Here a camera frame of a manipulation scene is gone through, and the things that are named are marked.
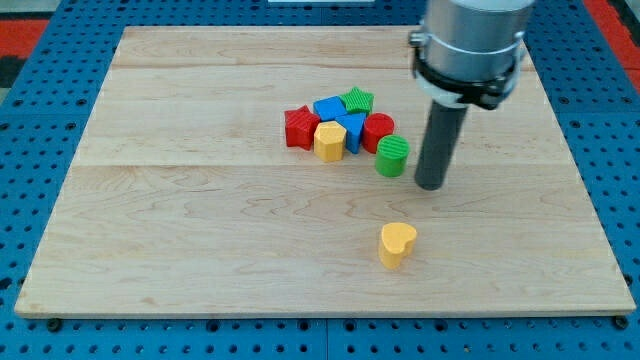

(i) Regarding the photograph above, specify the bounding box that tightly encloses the wooden board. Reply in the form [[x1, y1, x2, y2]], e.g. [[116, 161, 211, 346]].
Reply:
[[15, 26, 636, 319]]

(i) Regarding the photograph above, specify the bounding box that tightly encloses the blue triangle block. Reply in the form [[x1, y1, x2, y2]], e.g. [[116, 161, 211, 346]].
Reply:
[[336, 113, 366, 154]]

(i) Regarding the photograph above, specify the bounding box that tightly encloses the green cylinder block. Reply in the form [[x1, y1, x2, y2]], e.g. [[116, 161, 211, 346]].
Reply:
[[375, 135, 410, 177]]

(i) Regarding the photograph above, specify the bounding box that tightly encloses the red star block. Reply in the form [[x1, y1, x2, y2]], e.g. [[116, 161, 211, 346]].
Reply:
[[284, 105, 320, 151]]

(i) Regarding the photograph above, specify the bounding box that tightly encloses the yellow hexagon block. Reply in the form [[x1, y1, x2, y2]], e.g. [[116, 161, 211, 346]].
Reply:
[[314, 121, 347, 162]]

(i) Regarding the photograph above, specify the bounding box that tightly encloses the green star block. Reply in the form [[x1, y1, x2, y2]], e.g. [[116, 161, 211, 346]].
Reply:
[[339, 86, 374, 114]]

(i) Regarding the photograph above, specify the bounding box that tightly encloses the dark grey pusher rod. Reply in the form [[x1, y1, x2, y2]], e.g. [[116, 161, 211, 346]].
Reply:
[[414, 101, 467, 191]]

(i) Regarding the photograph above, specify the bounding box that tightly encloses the blue cube block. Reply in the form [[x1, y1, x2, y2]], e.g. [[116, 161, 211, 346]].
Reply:
[[313, 96, 347, 122]]

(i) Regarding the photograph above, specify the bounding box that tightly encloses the yellow heart block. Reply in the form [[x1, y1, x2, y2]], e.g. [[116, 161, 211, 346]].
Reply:
[[378, 222, 418, 269]]

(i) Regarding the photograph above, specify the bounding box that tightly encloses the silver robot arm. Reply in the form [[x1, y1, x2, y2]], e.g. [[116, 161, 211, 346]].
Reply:
[[408, 0, 534, 110]]

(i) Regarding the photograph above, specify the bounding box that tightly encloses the red cylinder block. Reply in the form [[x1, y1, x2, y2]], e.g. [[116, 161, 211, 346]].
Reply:
[[361, 113, 395, 154]]

